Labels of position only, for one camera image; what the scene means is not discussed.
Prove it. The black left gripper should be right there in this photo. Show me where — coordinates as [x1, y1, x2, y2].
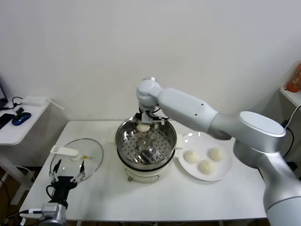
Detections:
[48, 159, 87, 206]

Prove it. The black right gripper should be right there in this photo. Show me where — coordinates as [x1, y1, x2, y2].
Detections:
[135, 112, 159, 130]

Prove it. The stainless steel steamer basket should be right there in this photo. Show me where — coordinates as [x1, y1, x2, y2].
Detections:
[108, 114, 184, 167]

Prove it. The cream electric cooker base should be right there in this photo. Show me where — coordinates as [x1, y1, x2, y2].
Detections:
[116, 141, 177, 183]

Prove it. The white side table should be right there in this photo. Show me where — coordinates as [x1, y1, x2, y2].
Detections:
[0, 96, 69, 206]

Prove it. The blue computer mouse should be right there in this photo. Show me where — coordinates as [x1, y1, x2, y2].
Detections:
[11, 112, 32, 126]

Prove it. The white flat box device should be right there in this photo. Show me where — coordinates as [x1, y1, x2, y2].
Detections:
[21, 95, 46, 107]

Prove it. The black smartphone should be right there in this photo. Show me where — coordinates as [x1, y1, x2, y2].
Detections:
[0, 113, 15, 130]

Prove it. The white round plate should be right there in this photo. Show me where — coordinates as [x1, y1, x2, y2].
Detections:
[176, 132, 232, 182]

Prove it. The orange bottle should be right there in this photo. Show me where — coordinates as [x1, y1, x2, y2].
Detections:
[285, 61, 301, 92]

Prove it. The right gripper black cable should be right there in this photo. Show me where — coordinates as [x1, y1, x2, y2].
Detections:
[150, 107, 170, 126]

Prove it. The glass lid white handle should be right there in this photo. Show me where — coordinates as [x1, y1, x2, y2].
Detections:
[49, 138, 104, 183]

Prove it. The left gripper cable bundle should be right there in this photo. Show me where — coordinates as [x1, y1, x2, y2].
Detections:
[45, 184, 56, 200]

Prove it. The white floor cable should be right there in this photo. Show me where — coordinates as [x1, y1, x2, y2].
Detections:
[15, 165, 36, 184]

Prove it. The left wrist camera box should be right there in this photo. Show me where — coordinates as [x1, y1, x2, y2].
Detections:
[40, 202, 60, 216]

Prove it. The white camera plug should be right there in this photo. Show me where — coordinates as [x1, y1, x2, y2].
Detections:
[18, 208, 43, 219]

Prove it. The black floor cable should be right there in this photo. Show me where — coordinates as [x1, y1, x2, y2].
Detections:
[0, 175, 11, 226]

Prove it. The black desk cable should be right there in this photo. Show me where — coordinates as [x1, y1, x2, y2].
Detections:
[1, 97, 24, 111]

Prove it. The black hanging cable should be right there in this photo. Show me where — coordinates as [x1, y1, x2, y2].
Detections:
[281, 120, 296, 163]

